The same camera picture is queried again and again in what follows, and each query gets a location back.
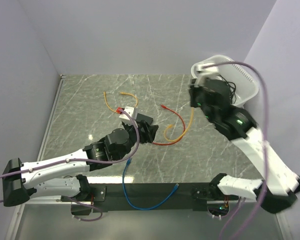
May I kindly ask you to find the white plastic basin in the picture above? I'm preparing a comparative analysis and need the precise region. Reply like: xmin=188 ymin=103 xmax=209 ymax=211
xmin=190 ymin=55 xmax=259 ymax=108

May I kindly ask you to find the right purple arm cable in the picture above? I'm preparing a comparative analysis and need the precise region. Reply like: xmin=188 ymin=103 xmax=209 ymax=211
xmin=209 ymin=61 xmax=269 ymax=240

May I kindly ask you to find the black network switch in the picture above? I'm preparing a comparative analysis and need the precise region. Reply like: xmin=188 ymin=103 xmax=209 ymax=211
xmin=136 ymin=112 xmax=154 ymax=125

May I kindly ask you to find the blue ethernet cable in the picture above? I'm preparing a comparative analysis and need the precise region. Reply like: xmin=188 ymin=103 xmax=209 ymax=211
xmin=121 ymin=157 xmax=180 ymax=210

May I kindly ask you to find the aluminium rail frame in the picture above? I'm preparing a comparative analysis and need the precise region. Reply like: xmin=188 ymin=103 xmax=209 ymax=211
xmin=4 ymin=74 xmax=66 ymax=240

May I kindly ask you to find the red ethernet cable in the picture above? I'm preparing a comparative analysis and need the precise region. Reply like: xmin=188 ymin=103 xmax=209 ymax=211
xmin=152 ymin=104 xmax=186 ymax=146

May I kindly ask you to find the black cable bundle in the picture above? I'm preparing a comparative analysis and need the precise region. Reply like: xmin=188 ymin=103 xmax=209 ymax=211
xmin=219 ymin=74 xmax=238 ymax=105

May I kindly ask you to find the orange ethernet cable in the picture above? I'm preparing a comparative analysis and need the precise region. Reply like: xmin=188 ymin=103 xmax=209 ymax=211
xmin=103 ymin=91 xmax=139 ymax=113
xmin=163 ymin=107 xmax=195 ymax=143

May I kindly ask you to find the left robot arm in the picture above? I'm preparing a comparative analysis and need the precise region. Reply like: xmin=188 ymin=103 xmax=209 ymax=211
xmin=2 ymin=120 xmax=159 ymax=207

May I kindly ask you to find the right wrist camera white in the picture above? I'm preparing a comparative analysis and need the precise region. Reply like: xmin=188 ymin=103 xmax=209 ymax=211
xmin=194 ymin=62 xmax=219 ymax=87

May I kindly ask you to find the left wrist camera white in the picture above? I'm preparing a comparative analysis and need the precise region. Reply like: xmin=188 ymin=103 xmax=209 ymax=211
xmin=116 ymin=106 xmax=138 ymax=125

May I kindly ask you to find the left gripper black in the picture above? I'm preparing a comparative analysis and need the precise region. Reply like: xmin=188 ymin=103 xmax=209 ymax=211
xmin=116 ymin=119 xmax=159 ymax=160

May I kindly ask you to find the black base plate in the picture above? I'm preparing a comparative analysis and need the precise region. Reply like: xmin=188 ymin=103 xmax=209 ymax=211
xmin=60 ymin=182 xmax=241 ymax=216

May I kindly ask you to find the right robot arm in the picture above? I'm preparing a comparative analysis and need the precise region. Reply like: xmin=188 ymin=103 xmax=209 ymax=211
xmin=188 ymin=78 xmax=300 ymax=214

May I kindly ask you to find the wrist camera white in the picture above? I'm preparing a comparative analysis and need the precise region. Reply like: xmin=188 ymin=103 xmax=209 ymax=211
xmin=194 ymin=62 xmax=219 ymax=87
xmin=116 ymin=106 xmax=138 ymax=125

